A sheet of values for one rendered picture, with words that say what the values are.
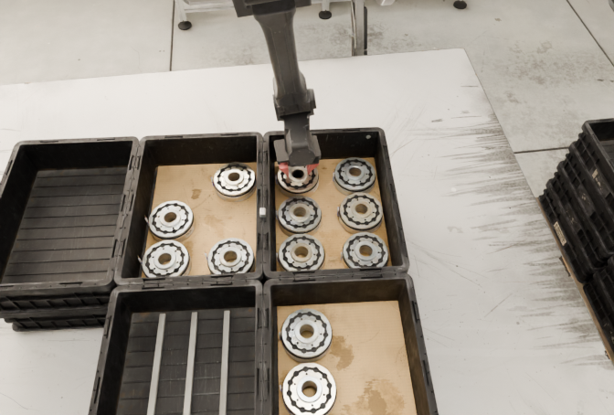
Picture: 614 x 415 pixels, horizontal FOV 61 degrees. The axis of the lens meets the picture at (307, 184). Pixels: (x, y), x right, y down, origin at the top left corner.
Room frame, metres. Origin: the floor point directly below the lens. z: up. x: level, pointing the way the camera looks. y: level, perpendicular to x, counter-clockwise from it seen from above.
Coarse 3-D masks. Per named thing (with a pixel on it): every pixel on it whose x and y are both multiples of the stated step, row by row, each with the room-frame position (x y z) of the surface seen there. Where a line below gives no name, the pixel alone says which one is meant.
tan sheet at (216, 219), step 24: (168, 168) 0.83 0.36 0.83; (192, 168) 0.83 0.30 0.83; (216, 168) 0.83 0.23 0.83; (168, 192) 0.75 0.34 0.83; (192, 192) 0.75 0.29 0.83; (216, 216) 0.68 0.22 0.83; (240, 216) 0.68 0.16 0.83; (192, 240) 0.61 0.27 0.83; (216, 240) 0.61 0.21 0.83; (192, 264) 0.55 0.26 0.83
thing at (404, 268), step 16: (336, 128) 0.87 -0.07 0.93; (352, 128) 0.87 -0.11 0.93; (368, 128) 0.87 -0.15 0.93; (384, 144) 0.82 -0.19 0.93; (384, 160) 0.77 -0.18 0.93; (400, 224) 0.59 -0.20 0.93; (400, 240) 0.56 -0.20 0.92; (272, 272) 0.48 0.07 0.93; (288, 272) 0.48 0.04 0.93; (304, 272) 0.48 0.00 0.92; (320, 272) 0.48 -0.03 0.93; (336, 272) 0.48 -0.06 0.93; (352, 272) 0.49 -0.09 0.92; (368, 272) 0.48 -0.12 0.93; (384, 272) 0.48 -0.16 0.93
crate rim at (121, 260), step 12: (240, 132) 0.86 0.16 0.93; (252, 132) 0.86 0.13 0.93; (144, 144) 0.82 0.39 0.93; (132, 180) 0.71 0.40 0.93; (132, 192) 0.68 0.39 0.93; (132, 204) 0.65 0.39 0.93; (120, 252) 0.52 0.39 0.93; (120, 264) 0.50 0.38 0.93; (120, 276) 0.47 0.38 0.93; (168, 276) 0.47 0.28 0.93; (180, 276) 0.47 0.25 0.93; (192, 276) 0.47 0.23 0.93; (204, 276) 0.47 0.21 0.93; (216, 276) 0.47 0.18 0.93; (240, 276) 0.47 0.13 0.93; (252, 276) 0.47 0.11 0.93
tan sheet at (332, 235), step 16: (320, 160) 0.85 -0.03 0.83; (336, 160) 0.85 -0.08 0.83; (368, 160) 0.85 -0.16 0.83; (320, 176) 0.80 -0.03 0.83; (320, 192) 0.75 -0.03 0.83; (336, 192) 0.75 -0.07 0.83; (336, 208) 0.70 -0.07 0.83; (336, 224) 0.66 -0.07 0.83; (384, 224) 0.66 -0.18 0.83; (320, 240) 0.61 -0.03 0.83; (336, 240) 0.61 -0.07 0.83; (384, 240) 0.61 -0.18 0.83; (304, 256) 0.57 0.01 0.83; (336, 256) 0.57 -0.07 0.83
